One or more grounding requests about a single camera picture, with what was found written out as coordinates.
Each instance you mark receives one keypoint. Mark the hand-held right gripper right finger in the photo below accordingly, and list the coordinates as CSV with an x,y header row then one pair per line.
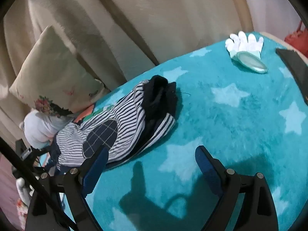
x,y
207,170

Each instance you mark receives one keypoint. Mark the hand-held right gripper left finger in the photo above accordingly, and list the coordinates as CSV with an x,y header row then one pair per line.
x,y
95,173

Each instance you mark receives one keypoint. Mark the navy striped pants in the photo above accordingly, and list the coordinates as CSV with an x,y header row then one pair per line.
x,y
130,125

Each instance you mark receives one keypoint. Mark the white bundled cloth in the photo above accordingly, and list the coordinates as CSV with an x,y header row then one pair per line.
x,y
38,130

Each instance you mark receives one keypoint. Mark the small white object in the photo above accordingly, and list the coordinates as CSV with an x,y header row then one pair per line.
x,y
23,191

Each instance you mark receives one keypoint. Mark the teal printed plush blanket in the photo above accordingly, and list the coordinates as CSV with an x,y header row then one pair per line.
x,y
228,130

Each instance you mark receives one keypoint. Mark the beige floral print cushion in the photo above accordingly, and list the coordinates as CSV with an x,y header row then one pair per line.
x,y
55,77

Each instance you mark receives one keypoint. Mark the teal oval case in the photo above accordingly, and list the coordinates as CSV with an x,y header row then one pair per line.
x,y
250,63

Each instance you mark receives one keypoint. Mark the white glove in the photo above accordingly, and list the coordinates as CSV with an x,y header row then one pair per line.
x,y
243,43

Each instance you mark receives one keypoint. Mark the dark phone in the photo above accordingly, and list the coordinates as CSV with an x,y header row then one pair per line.
x,y
296,69

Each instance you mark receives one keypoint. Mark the red bag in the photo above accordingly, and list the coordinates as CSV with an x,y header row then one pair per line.
x,y
297,38

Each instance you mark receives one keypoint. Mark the beige covered sofa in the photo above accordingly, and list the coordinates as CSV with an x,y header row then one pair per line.
x,y
144,16

